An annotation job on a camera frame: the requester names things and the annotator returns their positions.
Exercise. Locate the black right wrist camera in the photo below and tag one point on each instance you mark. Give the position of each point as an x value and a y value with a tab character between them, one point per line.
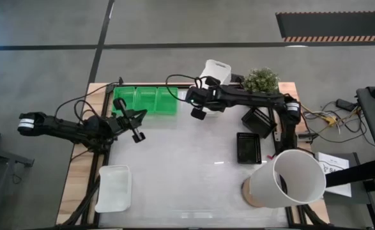
193	96

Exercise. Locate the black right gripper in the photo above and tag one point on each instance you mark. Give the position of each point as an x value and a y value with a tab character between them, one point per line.
211	97

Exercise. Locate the grey metal cart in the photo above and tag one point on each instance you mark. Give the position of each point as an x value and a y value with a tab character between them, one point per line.
2	179

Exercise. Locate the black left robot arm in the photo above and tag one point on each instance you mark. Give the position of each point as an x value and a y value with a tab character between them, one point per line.
56	126

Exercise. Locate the black floor mat striped edge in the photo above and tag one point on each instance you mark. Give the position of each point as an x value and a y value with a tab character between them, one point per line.
334	25

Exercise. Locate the black aluminium table frame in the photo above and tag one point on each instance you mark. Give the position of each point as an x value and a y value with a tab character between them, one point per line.
142	85

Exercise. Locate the black rectangular device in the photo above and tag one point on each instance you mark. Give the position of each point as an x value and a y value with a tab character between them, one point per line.
238	78

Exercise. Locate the white printed paper sheet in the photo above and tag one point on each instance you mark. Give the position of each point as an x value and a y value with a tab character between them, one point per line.
337	164

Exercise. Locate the potted green plant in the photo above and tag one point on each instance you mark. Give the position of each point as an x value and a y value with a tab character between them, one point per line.
261	80

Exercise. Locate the black power adapter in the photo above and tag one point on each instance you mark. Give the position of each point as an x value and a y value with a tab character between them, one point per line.
345	104

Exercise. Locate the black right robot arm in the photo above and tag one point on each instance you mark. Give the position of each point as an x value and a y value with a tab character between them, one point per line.
254	97

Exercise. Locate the black plastic mesh basket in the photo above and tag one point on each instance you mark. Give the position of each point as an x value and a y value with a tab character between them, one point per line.
248	148
259	123

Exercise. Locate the black support beam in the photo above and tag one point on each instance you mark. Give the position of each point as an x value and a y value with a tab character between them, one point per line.
353	174

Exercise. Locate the round wooden lamp base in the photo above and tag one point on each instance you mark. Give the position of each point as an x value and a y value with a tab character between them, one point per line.
245	195

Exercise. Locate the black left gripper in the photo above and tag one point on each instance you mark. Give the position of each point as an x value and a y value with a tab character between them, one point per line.
123	119

